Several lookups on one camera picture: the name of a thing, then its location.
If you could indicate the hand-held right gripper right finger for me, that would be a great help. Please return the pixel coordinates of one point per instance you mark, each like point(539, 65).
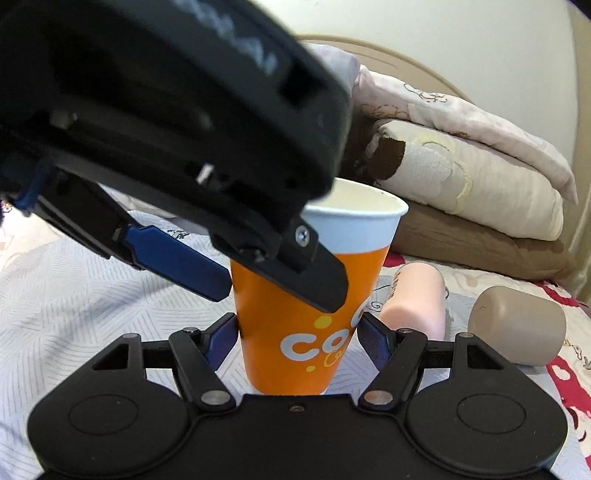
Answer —
point(375, 344)

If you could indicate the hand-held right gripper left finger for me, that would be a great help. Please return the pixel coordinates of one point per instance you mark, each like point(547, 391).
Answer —
point(222, 342)

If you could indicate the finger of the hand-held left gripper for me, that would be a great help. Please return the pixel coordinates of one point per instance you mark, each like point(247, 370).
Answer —
point(314, 281)
point(184, 265)

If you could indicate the orange paper cup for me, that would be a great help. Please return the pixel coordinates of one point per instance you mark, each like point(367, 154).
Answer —
point(268, 323)

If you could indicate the pink plastic cup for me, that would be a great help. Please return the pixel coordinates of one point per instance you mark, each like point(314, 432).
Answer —
point(415, 300)

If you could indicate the beige plastic cup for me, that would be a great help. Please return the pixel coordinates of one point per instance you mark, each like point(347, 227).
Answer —
point(517, 323)

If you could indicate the white patterned bedspread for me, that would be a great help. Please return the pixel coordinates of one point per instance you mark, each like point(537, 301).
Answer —
point(69, 295)

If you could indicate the brown pillow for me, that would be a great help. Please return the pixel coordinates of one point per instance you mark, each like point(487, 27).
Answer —
point(485, 251)

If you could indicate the cream folded quilt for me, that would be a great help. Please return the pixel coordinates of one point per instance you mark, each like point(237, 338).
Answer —
point(498, 194)

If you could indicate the red floral bedsheet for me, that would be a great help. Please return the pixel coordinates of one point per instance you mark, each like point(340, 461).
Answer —
point(572, 383)

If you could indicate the pink folded quilt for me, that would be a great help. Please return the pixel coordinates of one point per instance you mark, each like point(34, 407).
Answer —
point(498, 134)

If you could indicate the beige bed headboard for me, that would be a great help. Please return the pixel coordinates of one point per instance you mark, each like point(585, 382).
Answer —
point(429, 69)

